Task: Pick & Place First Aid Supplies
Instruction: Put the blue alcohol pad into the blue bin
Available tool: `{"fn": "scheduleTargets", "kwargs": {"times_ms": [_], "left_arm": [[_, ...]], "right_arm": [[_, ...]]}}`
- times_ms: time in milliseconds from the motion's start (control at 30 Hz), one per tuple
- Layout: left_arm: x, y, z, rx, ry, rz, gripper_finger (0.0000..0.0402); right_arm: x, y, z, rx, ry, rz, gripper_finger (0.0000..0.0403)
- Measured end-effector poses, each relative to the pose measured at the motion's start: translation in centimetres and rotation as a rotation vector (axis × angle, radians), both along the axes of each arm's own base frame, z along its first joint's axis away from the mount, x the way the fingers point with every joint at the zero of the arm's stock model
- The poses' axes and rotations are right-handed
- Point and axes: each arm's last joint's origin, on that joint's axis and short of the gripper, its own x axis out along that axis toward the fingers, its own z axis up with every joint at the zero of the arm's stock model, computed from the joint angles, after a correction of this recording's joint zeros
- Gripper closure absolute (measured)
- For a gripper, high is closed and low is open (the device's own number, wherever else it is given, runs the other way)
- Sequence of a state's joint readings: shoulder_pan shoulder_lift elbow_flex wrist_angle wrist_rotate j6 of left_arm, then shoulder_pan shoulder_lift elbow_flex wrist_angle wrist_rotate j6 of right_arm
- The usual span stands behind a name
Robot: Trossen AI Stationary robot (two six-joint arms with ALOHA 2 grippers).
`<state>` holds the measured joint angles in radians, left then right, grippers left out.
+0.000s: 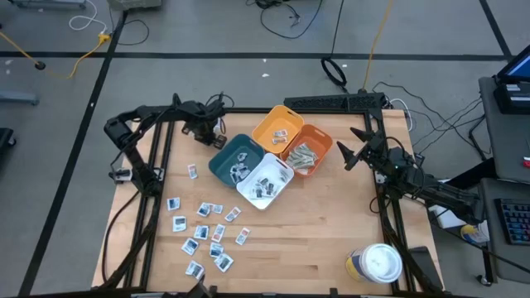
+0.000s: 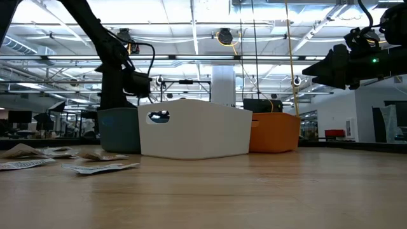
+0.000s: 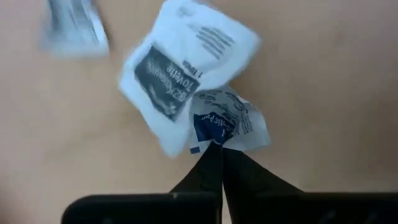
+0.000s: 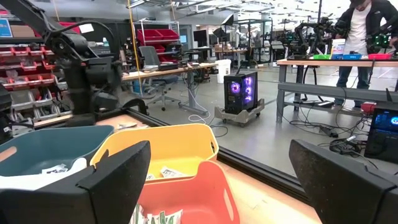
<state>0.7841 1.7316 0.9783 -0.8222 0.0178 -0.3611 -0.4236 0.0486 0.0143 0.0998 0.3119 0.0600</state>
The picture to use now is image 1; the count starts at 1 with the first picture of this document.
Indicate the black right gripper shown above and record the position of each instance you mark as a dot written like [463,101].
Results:
[381,153]

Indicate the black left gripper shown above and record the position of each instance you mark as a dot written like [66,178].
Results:
[203,120]

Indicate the teal plastic bin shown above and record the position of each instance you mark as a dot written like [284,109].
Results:
[221,163]

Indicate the green striped bandage strip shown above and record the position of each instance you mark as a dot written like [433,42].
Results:
[311,159]
[304,166]
[296,160]
[304,149]
[300,155]

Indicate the white plastic bin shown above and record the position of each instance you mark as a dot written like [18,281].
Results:
[273,165]

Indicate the wipes canister white lid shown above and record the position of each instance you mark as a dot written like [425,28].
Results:
[379,264]

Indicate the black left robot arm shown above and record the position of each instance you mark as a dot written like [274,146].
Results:
[124,140]

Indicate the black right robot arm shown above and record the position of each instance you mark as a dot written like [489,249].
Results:
[439,190]

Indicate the orange plastic bin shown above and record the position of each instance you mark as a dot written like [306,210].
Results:
[321,140]

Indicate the yellow plastic bin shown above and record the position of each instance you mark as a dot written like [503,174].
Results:
[269,122]

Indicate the white box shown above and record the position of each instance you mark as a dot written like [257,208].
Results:
[445,219]

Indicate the black desk bar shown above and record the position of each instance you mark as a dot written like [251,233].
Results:
[476,174]

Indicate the black flat pad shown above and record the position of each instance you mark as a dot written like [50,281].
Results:
[426,265]

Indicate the small wipes canister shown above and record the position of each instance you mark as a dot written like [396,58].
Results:
[476,236]

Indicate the grey box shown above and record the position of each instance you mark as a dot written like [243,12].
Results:
[134,4]

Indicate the black laptop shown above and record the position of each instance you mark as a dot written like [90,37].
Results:
[513,99]

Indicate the black keyboard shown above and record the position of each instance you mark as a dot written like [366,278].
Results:
[515,221]

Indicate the grey desk with keyboard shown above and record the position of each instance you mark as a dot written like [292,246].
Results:
[513,260]

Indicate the black floor puck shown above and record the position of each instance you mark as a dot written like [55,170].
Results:
[40,65]

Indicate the grey foot bar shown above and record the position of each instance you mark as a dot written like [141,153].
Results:
[18,98]

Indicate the black chair base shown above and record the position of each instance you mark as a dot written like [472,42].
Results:
[5,140]

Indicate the grey long bar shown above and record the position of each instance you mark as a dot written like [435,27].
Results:
[49,3]

